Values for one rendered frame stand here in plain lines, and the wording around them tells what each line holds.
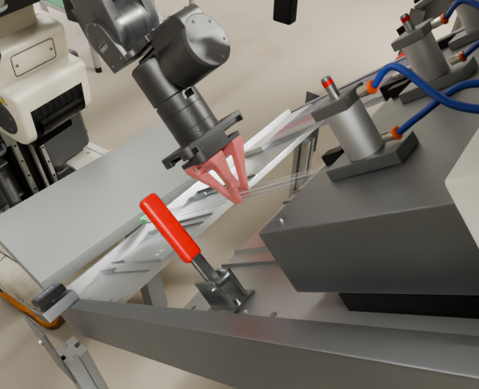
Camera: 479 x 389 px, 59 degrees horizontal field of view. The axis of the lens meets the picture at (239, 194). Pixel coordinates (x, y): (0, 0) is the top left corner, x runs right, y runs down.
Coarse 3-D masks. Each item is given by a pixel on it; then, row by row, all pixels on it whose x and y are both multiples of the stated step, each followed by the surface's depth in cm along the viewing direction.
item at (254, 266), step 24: (240, 264) 40; (264, 264) 37; (264, 288) 33; (288, 288) 31; (240, 312) 32; (264, 312) 30; (288, 312) 28; (312, 312) 26; (336, 312) 25; (360, 312) 24
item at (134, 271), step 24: (288, 144) 77; (264, 168) 72; (216, 192) 77; (192, 216) 71; (216, 216) 65; (144, 240) 77; (120, 264) 70; (144, 264) 62; (96, 288) 66; (120, 288) 58
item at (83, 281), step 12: (276, 120) 102; (264, 132) 99; (228, 156) 93; (192, 192) 85; (168, 204) 82; (180, 204) 83; (144, 228) 78; (156, 228) 79; (132, 240) 76; (108, 252) 74; (120, 252) 74; (96, 264) 72; (108, 264) 73; (84, 276) 70; (96, 276) 71; (72, 288) 69; (84, 288) 70
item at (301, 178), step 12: (312, 168) 45; (276, 180) 49; (288, 180) 47; (300, 180) 46; (240, 192) 54; (252, 192) 52; (264, 192) 51; (192, 204) 64; (204, 204) 61; (216, 204) 59
